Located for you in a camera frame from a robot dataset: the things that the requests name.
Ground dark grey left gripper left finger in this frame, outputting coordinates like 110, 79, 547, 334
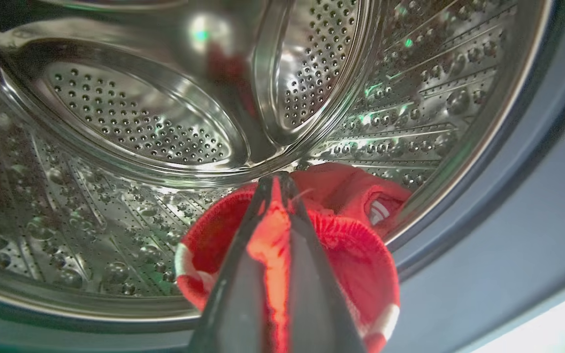
188, 176, 274, 353

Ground stainless steel washing machine drum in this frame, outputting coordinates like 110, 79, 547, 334
0, 0, 555, 322

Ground grey rubber door gasket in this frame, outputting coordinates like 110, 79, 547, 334
0, 0, 565, 353

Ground red knitted garment white stripes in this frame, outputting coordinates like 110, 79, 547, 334
175, 163, 413, 353

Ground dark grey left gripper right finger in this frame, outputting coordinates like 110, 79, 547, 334
279, 173, 366, 353

